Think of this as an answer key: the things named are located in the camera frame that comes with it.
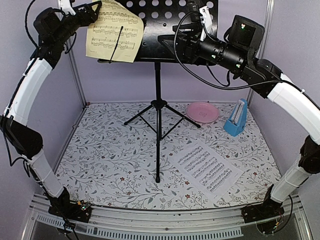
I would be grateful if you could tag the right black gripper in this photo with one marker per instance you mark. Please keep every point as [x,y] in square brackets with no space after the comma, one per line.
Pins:
[192,37]

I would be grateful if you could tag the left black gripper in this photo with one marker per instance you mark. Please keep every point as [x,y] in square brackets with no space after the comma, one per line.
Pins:
[92,16]

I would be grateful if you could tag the yellow sheet music page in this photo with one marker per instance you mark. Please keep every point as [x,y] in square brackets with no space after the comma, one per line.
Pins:
[116,35]

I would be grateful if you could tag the black music stand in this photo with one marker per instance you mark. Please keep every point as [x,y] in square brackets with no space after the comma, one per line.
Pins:
[160,17]

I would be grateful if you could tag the blue metronome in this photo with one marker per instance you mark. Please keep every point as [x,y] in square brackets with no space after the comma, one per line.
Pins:
[236,122]

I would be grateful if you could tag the white sheet music page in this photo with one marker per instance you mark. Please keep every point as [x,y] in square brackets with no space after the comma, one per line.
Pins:
[206,170]

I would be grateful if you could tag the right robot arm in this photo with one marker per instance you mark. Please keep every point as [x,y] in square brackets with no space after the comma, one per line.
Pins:
[272,139]

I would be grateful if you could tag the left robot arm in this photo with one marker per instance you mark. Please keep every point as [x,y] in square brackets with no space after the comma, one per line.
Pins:
[14,121]

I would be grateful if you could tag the pink plate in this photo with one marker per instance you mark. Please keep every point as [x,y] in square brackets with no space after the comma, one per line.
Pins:
[202,112]

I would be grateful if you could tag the floral table mat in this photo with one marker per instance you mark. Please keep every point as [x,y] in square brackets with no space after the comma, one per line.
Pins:
[112,164]

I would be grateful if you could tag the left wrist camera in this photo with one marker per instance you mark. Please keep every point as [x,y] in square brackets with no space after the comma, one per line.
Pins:
[66,7]

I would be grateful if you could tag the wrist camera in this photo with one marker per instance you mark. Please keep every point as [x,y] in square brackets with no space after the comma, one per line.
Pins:
[66,7]
[203,15]

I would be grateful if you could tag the left aluminium frame post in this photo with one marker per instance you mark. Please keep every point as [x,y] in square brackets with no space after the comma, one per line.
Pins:
[74,68]

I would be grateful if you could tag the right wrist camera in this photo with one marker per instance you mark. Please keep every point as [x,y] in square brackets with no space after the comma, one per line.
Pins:
[203,15]

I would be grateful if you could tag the front aluminium rail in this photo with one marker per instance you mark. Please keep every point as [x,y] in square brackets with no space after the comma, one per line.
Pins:
[112,223]

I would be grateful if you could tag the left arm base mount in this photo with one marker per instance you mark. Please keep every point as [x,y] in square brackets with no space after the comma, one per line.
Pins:
[62,207]

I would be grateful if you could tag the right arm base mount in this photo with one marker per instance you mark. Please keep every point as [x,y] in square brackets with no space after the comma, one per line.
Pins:
[265,210]

